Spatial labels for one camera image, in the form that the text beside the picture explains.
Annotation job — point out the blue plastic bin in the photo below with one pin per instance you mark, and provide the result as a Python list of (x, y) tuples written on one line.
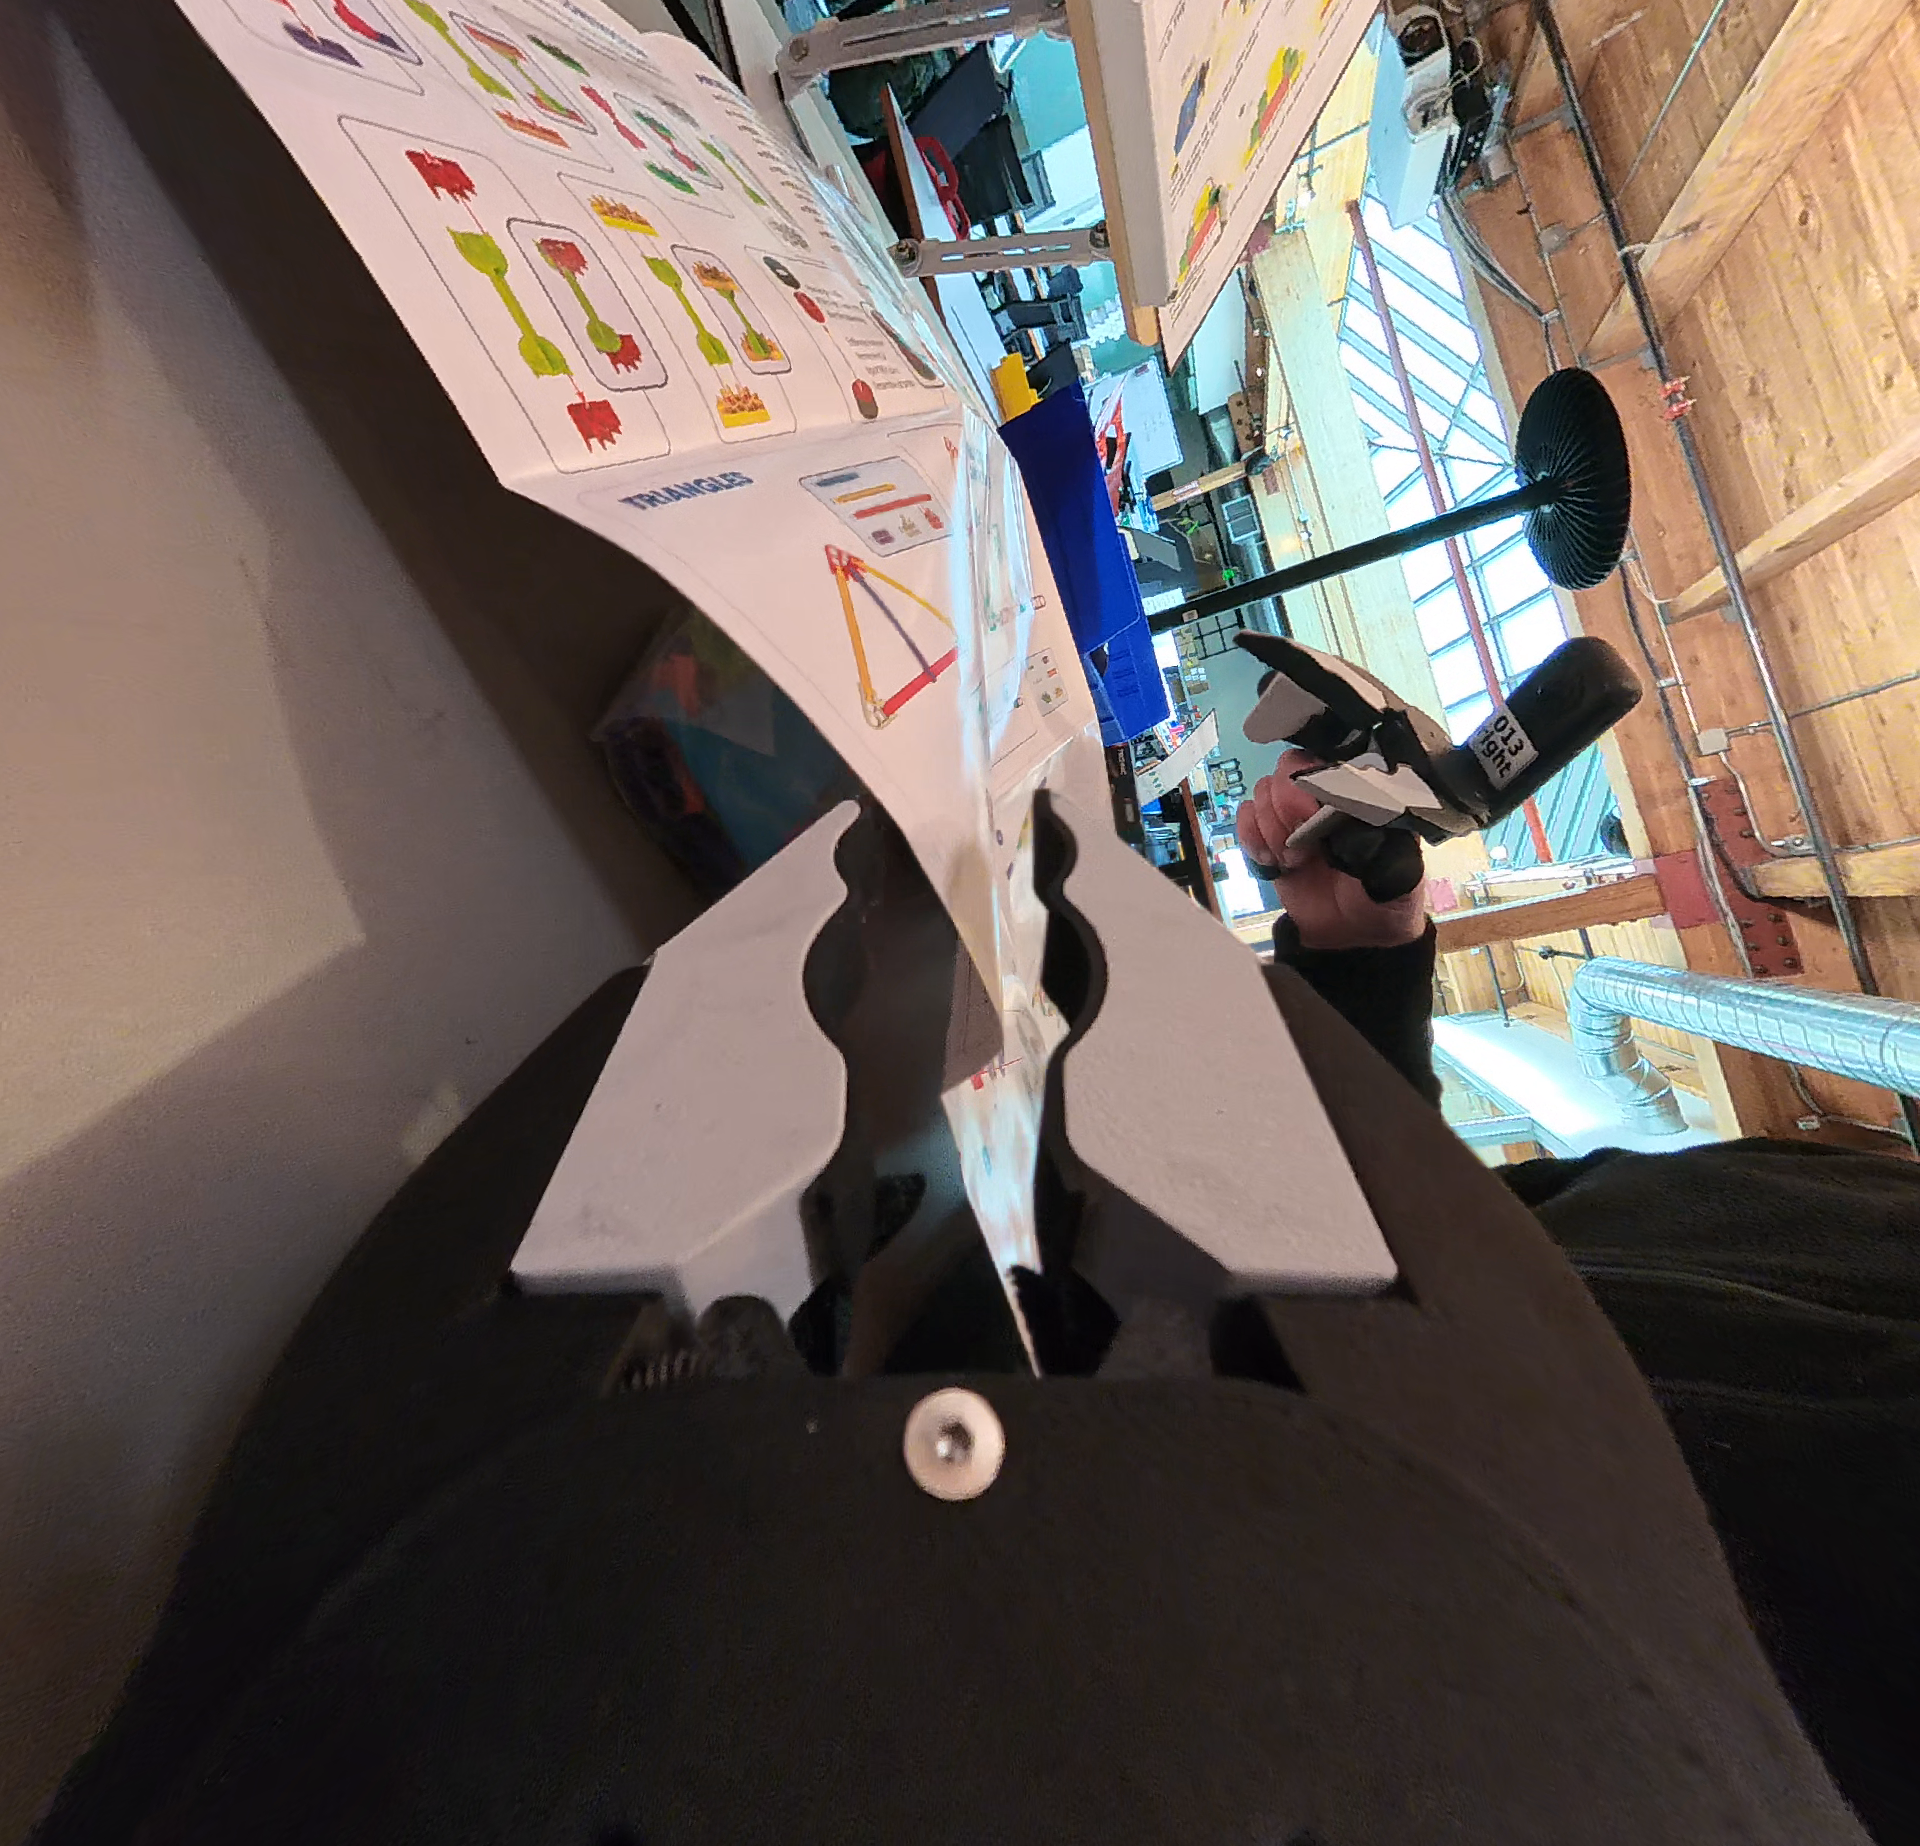
[(1074, 526)]

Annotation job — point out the white board with printed sheet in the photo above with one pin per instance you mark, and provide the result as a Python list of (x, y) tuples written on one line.
[(1200, 105)]

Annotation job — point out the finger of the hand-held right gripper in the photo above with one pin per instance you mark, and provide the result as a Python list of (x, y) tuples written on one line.
[(1367, 788), (1306, 698)]

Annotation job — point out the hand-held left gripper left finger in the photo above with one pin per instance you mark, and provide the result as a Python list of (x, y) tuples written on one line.
[(676, 1124)]

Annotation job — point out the person's right forearm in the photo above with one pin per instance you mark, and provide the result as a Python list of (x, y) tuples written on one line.
[(1374, 990)]

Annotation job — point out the silver air duct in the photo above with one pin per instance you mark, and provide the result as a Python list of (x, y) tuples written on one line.
[(1742, 1013)]

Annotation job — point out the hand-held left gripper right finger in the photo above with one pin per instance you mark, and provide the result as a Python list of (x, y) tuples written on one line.
[(1216, 1124)]

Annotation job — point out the clear bag of colourful parts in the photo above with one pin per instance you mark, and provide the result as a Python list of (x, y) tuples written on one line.
[(720, 749)]

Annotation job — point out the black pole lamp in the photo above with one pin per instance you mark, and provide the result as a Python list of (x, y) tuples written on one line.
[(1569, 480)]

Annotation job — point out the person's right hand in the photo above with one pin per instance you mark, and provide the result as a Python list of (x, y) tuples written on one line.
[(1321, 893)]

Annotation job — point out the toy instruction sheet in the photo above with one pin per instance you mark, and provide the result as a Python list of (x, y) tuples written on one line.
[(602, 300)]

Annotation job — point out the yellow plastic bin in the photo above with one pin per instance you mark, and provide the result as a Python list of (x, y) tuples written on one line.
[(1017, 382)]

